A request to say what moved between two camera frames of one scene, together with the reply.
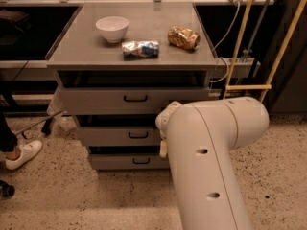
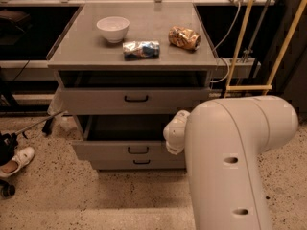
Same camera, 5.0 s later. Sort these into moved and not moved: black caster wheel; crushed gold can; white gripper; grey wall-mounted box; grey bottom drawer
Moved: white gripper
Not moved: grey wall-mounted box; black caster wheel; crushed gold can; grey bottom drawer
